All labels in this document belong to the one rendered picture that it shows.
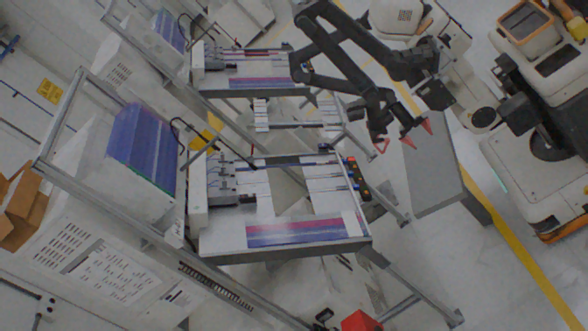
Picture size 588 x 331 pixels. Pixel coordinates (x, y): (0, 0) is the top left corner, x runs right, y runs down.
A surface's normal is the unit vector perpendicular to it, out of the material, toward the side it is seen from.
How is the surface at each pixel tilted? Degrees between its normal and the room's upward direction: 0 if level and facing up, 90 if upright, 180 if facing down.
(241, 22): 90
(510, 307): 0
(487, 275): 0
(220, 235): 42
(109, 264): 89
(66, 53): 90
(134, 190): 90
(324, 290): 0
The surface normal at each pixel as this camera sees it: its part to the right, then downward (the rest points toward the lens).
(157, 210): 0.15, 0.56
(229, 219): 0.01, -0.83
